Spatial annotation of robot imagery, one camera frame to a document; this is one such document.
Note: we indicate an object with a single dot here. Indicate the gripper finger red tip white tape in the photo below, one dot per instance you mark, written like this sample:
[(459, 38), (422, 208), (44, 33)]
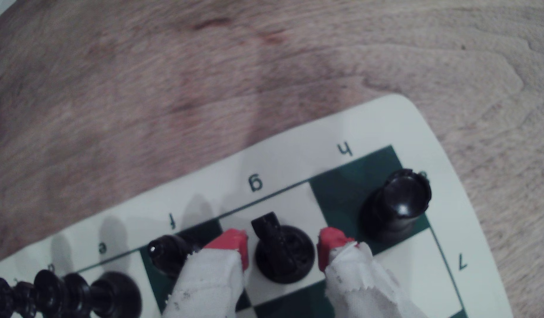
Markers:
[(364, 287), (210, 282)]

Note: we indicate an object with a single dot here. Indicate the black chess knight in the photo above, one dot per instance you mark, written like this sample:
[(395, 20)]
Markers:
[(285, 256)]

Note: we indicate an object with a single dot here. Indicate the black chess bishop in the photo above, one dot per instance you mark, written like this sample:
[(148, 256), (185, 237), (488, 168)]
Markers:
[(170, 254)]

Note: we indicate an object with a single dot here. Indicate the black chess king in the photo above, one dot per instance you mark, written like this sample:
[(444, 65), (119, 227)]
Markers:
[(117, 293)]

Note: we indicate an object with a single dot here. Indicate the black chess rook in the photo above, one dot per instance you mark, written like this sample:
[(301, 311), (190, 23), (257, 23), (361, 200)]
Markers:
[(400, 198)]

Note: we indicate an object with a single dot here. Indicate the green white chess mat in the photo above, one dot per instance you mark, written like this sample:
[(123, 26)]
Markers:
[(298, 159)]

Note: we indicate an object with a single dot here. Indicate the black chess queen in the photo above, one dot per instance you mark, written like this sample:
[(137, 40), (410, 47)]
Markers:
[(6, 296)]

